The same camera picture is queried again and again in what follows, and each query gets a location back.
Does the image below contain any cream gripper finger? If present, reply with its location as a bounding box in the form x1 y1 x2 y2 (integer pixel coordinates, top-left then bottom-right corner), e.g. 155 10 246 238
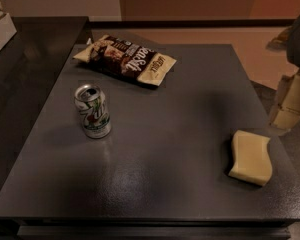
269 70 300 131

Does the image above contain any yellow sponge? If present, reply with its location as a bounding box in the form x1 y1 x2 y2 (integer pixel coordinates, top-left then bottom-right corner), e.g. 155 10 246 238
228 130 273 186

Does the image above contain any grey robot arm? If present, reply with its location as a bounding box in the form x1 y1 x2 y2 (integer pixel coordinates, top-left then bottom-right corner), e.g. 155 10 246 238
269 15 300 132

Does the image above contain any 7up soda can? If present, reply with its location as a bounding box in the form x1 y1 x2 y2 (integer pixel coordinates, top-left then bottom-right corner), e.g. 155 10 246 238
74 84 111 139

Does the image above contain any brown chip bag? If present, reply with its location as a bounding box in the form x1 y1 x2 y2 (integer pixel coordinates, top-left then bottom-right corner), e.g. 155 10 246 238
74 35 176 86

